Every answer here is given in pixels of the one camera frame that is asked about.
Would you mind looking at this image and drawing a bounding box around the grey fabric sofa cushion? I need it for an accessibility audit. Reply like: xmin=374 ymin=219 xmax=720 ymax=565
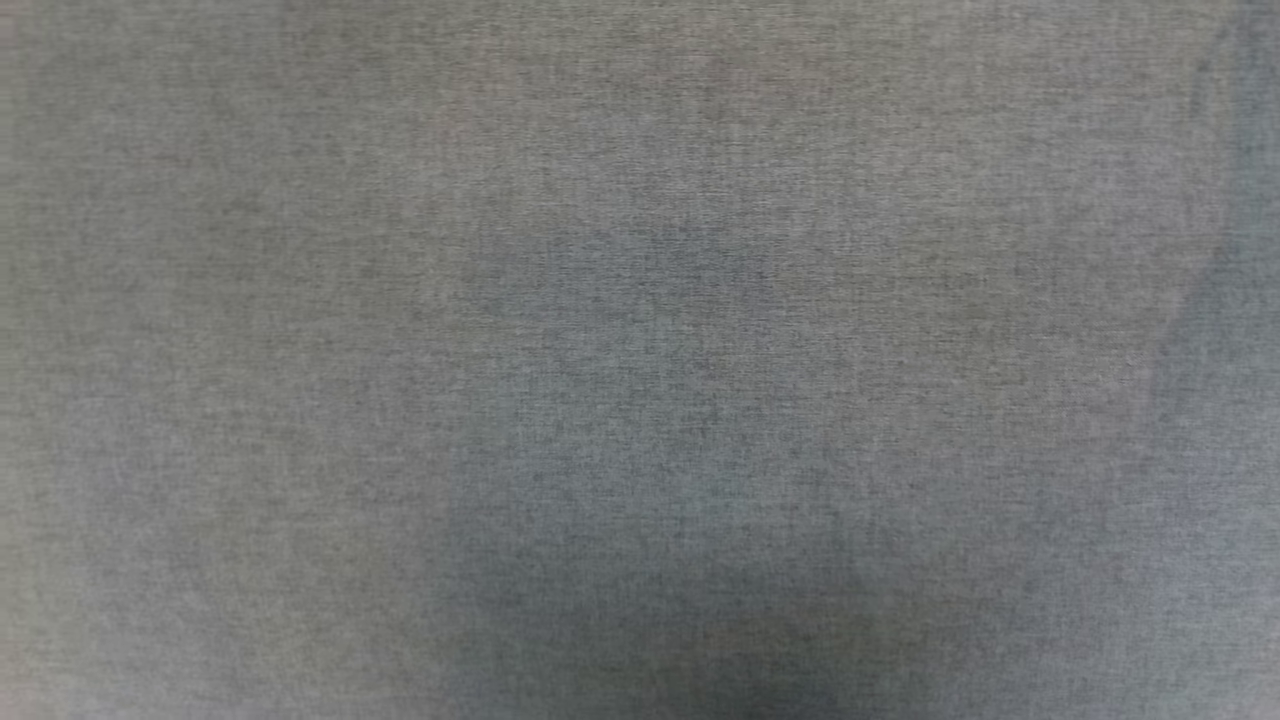
xmin=0 ymin=0 xmax=1280 ymax=720

